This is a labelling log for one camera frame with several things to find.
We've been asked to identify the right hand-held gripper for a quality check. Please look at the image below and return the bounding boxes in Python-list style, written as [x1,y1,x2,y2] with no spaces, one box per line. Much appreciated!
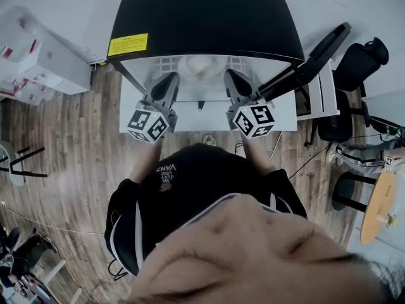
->
[223,68,276,140]

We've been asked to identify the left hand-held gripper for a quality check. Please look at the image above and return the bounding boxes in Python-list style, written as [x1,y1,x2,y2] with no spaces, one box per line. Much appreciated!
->
[127,71,182,146]

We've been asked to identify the white round plate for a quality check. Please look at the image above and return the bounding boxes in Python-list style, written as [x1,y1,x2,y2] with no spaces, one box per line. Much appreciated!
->
[177,54,227,82]

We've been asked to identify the black mini fridge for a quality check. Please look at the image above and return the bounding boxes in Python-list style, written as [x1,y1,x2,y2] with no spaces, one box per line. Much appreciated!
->
[106,0,352,106]

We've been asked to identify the person's left forearm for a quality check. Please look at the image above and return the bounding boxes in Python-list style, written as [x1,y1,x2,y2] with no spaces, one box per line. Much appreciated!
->
[129,137,164,185]

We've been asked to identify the person's right forearm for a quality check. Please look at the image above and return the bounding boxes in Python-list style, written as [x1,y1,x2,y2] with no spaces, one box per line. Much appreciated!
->
[242,134,278,174]

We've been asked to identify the person's black shirt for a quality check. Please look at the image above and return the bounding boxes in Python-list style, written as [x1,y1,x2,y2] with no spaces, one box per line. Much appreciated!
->
[104,142,308,277]

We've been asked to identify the white water dispenser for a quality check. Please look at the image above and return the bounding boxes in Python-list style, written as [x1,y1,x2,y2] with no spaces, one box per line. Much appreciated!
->
[18,35,92,96]

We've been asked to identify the black office chair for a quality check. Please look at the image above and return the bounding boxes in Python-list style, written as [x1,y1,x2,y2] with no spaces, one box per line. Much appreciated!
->
[305,36,390,147]

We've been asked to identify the clear boxes with red clips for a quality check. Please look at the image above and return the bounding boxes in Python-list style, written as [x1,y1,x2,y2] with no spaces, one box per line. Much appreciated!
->
[0,74,56,106]

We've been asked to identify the black round stool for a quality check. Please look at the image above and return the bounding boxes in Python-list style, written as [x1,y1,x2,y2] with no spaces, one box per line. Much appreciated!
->
[332,171,379,214]

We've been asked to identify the grey chair with black legs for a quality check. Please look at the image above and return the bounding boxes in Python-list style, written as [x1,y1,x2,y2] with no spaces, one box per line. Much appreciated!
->
[0,142,48,188]

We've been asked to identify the person's head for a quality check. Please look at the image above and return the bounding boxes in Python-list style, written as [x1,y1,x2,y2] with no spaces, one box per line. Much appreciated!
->
[128,193,405,304]

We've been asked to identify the round wooden table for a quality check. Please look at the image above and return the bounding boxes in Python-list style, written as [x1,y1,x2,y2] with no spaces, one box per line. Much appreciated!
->
[359,172,398,245]

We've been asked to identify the small flower vase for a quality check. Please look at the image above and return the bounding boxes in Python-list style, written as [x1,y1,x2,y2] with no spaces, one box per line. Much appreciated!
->
[376,213,398,227]

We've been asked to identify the thin black floor cable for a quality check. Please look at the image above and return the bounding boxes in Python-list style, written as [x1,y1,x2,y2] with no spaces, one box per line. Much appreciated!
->
[287,147,330,181]

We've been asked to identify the thin white floor cable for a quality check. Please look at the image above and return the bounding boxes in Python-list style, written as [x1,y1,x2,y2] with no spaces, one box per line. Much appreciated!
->
[0,201,105,236]

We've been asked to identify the black headset cable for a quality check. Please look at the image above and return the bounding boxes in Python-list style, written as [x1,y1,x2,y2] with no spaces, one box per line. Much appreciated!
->
[108,258,129,281]

